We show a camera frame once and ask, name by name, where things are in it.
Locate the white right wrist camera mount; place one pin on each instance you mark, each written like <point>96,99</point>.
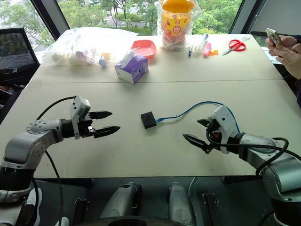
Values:
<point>223,117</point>

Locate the person's right hand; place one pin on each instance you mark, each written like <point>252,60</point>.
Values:
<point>285,43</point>

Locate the clear plastic bag of items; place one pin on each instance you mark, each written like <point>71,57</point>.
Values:
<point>80,47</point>

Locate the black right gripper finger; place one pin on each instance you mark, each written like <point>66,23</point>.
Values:
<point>195,140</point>
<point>204,122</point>

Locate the blue pen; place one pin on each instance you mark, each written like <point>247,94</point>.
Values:
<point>190,51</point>

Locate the blue glue stick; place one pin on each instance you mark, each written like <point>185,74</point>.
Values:
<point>103,61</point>

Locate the black mesh office chair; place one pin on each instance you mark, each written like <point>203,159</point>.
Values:
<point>14,54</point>

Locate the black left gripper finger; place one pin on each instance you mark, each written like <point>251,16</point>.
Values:
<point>101,114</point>
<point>107,131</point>

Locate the person's left hand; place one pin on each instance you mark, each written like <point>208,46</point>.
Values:
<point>291,61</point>

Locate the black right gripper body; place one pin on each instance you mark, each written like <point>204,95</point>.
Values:
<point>212,135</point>

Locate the grey rounded robot leg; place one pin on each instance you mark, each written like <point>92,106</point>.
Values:
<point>122,200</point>
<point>179,202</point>

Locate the red plastic bowl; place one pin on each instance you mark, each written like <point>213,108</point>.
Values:
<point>147,48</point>

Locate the black metal bracket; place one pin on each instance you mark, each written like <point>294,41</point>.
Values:
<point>81,209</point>
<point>210,209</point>

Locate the silver smartphone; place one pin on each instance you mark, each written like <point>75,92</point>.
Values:
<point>274,36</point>

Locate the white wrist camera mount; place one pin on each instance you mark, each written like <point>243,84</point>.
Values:
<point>223,117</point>
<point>80,104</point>

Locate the small orange pieces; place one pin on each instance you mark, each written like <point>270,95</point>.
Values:
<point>213,53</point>

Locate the orange lidded snack jar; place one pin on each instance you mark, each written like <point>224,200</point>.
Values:
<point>175,26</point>

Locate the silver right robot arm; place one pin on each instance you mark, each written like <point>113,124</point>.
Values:
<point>282,169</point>

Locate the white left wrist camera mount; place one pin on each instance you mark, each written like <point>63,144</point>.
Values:
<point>80,104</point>

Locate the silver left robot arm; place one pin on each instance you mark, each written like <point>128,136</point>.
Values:
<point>26,146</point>

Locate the clear plastic syringe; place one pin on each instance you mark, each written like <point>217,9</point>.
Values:
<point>200,44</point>

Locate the pink rectangular stick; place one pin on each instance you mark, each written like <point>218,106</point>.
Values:
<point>207,50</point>

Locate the purple tissue box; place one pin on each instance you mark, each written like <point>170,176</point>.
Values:
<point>134,68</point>

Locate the dark window frame pillar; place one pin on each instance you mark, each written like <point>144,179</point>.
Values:
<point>263,14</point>
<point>50,16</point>

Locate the small black box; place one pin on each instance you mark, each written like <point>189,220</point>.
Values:
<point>148,120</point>

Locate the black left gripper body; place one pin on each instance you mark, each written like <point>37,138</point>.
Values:
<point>85,122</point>

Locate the white and black shoe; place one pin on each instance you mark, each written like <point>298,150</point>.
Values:
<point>31,202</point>

